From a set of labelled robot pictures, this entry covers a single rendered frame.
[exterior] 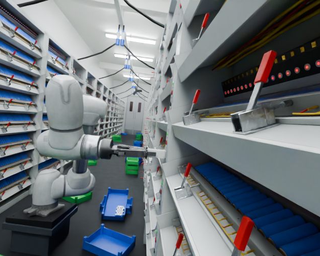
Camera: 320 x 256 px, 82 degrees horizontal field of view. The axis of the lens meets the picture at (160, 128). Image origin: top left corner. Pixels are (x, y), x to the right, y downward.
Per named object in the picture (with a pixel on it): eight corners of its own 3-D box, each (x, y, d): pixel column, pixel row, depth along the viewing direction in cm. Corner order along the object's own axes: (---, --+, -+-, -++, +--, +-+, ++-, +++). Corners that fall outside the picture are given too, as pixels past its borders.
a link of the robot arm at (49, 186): (32, 198, 131) (34, 167, 132) (61, 195, 141) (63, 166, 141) (30, 207, 117) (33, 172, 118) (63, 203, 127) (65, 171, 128)
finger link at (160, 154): (147, 148, 69) (147, 149, 69) (165, 150, 70) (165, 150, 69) (146, 156, 69) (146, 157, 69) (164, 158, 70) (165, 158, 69)
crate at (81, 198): (57, 196, 199) (58, 189, 199) (74, 191, 217) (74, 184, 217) (75, 204, 185) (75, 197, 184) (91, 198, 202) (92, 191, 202)
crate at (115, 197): (124, 220, 166) (124, 215, 162) (101, 219, 164) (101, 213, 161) (128, 193, 192) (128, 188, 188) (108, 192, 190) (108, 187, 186)
